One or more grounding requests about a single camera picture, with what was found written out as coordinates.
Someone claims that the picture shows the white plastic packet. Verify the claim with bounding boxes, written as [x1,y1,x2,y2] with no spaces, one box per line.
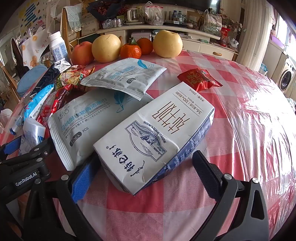
[20,118,47,154]

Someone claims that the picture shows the light wooden chair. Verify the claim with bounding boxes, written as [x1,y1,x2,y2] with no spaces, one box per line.
[0,62,21,102]

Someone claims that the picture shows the dark blue flower bouquet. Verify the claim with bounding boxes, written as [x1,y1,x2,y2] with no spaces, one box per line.
[87,0,126,20]

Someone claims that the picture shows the pack of small bottles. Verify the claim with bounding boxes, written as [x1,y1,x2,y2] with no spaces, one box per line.
[103,19,124,29]

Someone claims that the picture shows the white curtain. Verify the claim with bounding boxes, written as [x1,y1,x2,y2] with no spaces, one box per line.
[236,0,277,71]

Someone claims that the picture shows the washing machine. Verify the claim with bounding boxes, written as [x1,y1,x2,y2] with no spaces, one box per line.
[276,57,296,93]

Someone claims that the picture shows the white milk carton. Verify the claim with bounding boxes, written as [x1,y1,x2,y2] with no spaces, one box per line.
[93,81,215,195]

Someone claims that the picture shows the red apple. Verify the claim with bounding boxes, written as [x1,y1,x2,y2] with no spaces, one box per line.
[71,41,95,66]

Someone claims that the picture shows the black television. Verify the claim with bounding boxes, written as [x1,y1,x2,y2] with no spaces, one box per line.
[148,0,221,14]

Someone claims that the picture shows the dark blue foil packet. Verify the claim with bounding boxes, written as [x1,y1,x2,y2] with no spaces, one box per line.
[30,58,72,98]

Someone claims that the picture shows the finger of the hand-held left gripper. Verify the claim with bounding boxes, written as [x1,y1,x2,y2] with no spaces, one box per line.
[0,136,22,160]
[20,137,56,160]

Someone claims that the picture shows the red checkered tablecloth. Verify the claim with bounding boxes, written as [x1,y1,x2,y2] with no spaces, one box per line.
[0,50,296,241]

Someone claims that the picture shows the pale blue wet wipes packet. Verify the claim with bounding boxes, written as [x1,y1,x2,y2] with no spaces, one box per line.
[47,89,154,171]
[80,58,167,101]

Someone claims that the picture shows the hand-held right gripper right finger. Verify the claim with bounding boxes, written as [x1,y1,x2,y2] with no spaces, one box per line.
[192,150,270,241]

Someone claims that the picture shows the white television cabinet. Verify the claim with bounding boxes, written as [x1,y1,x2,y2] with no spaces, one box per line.
[96,24,238,62]

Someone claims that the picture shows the dark brown chair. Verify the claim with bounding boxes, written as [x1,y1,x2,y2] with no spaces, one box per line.
[10,37,30,73]

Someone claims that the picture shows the large cardboard box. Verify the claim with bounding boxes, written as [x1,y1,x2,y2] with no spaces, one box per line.
[80,11,101,36]

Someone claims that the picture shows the pink storage box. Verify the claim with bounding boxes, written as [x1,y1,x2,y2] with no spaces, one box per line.
[131,31,152,45]

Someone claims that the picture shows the yellow pear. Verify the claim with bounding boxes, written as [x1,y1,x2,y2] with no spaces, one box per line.
[153,30,183,58]
[92,34,122,63]

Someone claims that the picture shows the tangerine with green leaf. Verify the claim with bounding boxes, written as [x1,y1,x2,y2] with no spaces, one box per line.
[120,38,142,59]

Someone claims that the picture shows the small cardboard box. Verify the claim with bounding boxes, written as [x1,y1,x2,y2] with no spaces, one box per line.
[186,10,201,24]

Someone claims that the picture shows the small red candy packet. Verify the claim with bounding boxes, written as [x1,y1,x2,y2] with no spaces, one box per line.
[177,69,223,92]

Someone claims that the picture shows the red milk tea packet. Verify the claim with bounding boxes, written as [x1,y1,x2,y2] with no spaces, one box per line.
[36,84,74,127]

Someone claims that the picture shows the purple plastic tub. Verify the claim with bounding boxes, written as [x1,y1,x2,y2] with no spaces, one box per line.
[269,35,288,50]

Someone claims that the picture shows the artificial flowers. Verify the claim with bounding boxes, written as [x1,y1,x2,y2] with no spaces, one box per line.
[218,8,243,33]

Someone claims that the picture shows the pale lace chair cover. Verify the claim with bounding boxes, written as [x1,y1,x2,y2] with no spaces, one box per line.
[63,6,82,34]

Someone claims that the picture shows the red gift packet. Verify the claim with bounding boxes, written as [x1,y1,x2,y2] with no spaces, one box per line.
[220,27,229,45]

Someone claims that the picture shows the red snack wrapper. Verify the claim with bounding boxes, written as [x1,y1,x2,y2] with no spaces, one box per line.
[69,65,96,90]

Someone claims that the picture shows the white glass kettle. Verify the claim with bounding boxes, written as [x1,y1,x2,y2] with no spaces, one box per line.
[124,8,145,25]

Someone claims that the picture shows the black tray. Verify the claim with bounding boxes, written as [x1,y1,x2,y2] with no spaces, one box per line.
[164,20,200,26]

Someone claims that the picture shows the wall poster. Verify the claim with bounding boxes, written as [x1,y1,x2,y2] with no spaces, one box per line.
[20,0,50,35]

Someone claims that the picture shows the white plastic bag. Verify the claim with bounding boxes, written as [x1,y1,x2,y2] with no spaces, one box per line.
[0,109,13,123]

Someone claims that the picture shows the clear plastic bag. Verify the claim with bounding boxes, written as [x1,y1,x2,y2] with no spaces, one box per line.
[144,2,164,26]

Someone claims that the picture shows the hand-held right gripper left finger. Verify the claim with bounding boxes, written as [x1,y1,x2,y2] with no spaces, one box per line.
[22,153,104,241]

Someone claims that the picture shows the white plastic bottle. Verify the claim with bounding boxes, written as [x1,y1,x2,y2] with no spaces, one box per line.
[48,31,70,63]

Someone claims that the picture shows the patterned plastic bag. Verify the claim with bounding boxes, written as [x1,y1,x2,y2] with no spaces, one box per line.
[200,9,222,35]

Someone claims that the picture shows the plain orange tangerine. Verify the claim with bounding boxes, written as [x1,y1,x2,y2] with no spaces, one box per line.
[136,37,154,55]

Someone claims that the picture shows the blue chair cushion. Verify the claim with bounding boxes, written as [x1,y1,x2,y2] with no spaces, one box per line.
[17,64,48,97]

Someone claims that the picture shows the white orange print cloth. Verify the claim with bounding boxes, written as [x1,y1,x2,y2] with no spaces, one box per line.
[20,29,52,70]

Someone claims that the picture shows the blue and white packet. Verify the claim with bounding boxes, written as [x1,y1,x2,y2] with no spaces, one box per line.
[9,84,55,136]

